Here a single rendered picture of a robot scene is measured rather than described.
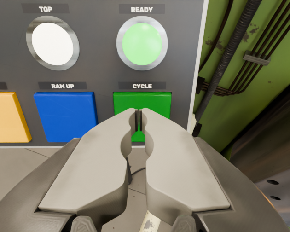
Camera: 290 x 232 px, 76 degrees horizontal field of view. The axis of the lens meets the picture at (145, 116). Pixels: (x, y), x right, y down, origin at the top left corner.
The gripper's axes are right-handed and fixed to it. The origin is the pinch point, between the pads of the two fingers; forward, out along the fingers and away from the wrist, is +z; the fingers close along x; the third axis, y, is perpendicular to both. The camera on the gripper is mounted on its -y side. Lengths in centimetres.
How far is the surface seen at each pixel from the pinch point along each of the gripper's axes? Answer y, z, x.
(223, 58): 3.3, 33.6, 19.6
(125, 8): -6.4, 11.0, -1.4
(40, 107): 4.6, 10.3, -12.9
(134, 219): 98, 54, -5
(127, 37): -3.6, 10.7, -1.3
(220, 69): 6.4, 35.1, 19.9
